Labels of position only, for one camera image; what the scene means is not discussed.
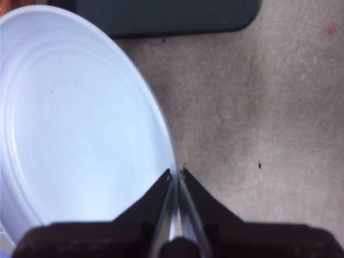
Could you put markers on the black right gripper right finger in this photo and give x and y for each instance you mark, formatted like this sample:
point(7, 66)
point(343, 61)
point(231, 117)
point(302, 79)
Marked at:
point(242, 239)

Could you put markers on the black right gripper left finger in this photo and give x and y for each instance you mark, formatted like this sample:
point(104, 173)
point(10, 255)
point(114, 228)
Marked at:
point(129, 231)

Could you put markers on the blue round plate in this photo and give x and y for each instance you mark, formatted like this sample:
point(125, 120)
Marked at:
point(75, 121)

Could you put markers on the black rectangular tray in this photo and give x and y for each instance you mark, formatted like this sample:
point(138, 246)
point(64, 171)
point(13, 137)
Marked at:
point(174, 16)

